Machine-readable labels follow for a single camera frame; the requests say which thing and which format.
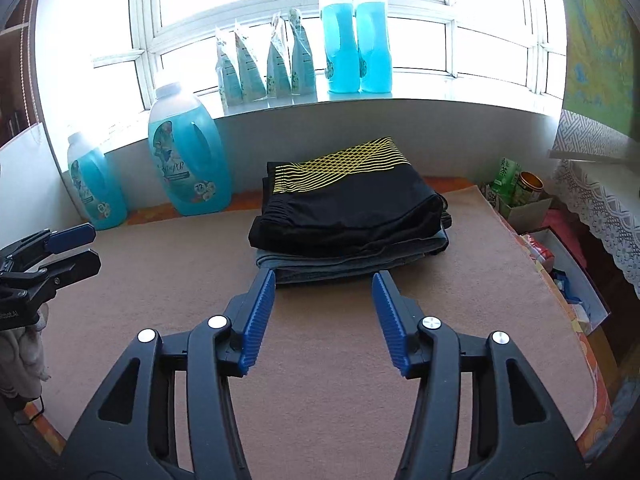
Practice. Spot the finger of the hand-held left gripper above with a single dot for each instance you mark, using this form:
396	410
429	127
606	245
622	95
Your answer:
70	237
75	266

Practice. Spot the grey patterned cloth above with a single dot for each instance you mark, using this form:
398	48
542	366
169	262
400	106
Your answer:
585	135

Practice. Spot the folded blue jeans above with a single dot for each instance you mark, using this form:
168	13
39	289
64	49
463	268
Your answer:
325	265

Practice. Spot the round metal tin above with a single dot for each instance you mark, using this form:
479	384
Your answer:
530	187

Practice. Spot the white lace cloth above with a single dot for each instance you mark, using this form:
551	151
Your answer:
605	210

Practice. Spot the green tea box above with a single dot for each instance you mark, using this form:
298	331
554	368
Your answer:
502	180

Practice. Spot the white open box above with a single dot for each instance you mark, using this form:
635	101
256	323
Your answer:
565	280

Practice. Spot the blue liquid bottle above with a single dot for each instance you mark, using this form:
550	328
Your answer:
340	45
375	45

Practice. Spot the large blue detergent bottle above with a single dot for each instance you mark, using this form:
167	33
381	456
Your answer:
192	160
97	190

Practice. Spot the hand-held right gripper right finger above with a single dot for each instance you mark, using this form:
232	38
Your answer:
387	320

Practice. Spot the beige blanket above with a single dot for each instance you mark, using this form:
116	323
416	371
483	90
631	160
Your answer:
320	400

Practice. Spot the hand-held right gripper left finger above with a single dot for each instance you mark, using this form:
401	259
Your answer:
257	310

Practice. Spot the wall poster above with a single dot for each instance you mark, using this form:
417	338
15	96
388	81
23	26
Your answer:
595	45

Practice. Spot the floral refill pouch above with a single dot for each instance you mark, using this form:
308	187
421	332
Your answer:
278	62
303	57
227	75
250	67

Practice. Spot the black pants with yellow stripes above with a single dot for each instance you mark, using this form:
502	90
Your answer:
350	205

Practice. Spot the brown cardboard box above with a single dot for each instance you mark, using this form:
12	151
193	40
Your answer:
525	212

